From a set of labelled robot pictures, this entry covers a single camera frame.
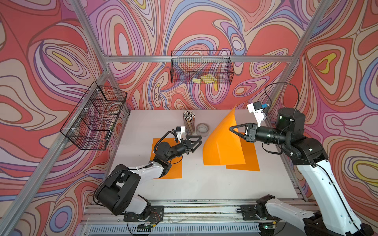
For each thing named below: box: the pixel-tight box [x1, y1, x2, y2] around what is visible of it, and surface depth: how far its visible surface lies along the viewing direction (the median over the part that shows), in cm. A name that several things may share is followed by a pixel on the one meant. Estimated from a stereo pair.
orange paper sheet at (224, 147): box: [202, 105, 246, 166], surface depth 58 cm
